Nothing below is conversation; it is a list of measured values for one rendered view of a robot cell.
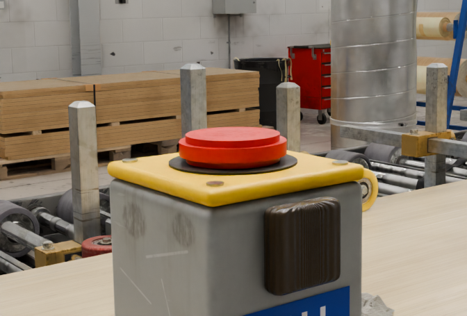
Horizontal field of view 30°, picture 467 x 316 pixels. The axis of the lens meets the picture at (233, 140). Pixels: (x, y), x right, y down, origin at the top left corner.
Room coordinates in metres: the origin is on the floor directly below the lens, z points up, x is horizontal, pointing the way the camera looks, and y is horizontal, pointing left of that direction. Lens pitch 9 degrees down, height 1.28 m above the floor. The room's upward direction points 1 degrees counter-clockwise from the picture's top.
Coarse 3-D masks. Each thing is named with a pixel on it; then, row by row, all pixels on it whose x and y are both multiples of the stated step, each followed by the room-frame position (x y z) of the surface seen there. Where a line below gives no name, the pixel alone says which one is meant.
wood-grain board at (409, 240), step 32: (416, 192) 1.68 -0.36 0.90; (448, 192) 1.67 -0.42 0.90; (384, 224) 1.44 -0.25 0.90; (416, 224) 1.43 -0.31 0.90; (448, 224) 1.43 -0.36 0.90; (96, 256) 1.28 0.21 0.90; (384, 256) 1.25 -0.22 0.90; (416, 256) 1.25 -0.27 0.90; (448, 256) 1.25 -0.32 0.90; (0, 288) 1.13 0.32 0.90; (32, 288) 1.13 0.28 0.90; (64, 288) 1.13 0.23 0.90; (96, 288) 1.13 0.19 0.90; (384, 288) 1.11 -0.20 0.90; (416, 288) 1.11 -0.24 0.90; (448, 288) 1.10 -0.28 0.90
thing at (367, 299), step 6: (366, 294) 1.05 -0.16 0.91; (366, 300) 1.02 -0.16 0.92; (372, 300) 1.01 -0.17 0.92; (378, 300) 1.02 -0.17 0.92; (366, 306) 1.01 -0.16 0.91; (372, 306) 1.01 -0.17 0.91; (378, 306) 1.01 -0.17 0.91; (384, 306) 1.01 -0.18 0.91; (366, 312) 1.00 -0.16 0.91; (372, 312) 1.00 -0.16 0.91; (378, 312) 1.01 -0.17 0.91; (384, 312) 1.01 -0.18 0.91; (390, 312) 1.01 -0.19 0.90
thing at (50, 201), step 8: (456, 136) 2.84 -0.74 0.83; (368, 144) 2.62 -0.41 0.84; (320, 152) 2.50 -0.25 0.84; (328, 152) 2.50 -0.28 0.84; (360, 152) 2.58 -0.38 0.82; (56, 192) 2.01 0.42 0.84; (64, 192) 2.01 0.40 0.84; (104, 192) 2.07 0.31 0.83; (8, 200) 1.94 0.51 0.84; (16, 200) 1.94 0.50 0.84; (24, 200) 1.95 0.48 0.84; (32, 200) 1.96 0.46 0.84; (40, 200) 1.97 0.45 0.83; (48, 200) 1.98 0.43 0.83; (56, 200) 1.99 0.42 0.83; (48, 208) 1.98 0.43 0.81; (56, 208) 1.99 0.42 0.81; (56, 216) 1.99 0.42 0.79; (40, 232) 1.97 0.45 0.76; (48, 232) 1.98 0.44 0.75; (56, 232) 1.99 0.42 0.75; (0, 272) 1.89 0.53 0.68
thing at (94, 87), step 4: (64, 80) 7.15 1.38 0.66; (88, 84) 6.75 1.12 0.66; (92, 84) 6.74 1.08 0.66; (96, 84) 6.75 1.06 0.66; (100, 84) 6.78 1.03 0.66; (88, 88) 6.71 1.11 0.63; (92, 88) 6.74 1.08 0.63; (96, 88) 6.75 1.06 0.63; (100, 88) 6.78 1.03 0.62; (96, 120) 6.74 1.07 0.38; (96, 124) 6.74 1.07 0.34
